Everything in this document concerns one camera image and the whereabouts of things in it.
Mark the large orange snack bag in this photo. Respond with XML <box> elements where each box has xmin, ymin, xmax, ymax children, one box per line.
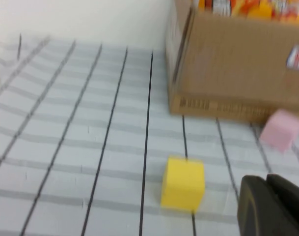
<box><xmin>197</xmin><ymin>0</ymin><xmax>299</xmax><ymax>23</ymax></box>

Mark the pink foam cube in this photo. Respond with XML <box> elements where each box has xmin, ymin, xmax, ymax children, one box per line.
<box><xmin>259</xmin><ymin>109</ymin><xmax>299</xmax><ymax>152</ymax></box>

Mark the yellow foam cube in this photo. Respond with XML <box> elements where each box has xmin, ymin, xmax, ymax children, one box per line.
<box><xmin>160</xmin><ymin>155</ymin><xmax>205</xmax><ymax>212</ymax></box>

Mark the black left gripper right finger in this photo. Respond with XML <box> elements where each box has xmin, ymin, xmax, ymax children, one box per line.
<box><xmin>266</xmin><ymin>173</ymin><xmax>299</xmax><ymax>236</ymax></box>

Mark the cardboard box marked F2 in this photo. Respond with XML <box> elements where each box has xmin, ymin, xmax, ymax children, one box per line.
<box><xmin>165</xmin><ymin>0</ymin><xmax>299</xmax><ymax>125</ymax></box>

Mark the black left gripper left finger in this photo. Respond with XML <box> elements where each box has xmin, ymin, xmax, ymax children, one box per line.
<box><xmin>237</xmin><ymin>175</ymin><xmax>295</xmax><ymax>236</ymax></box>

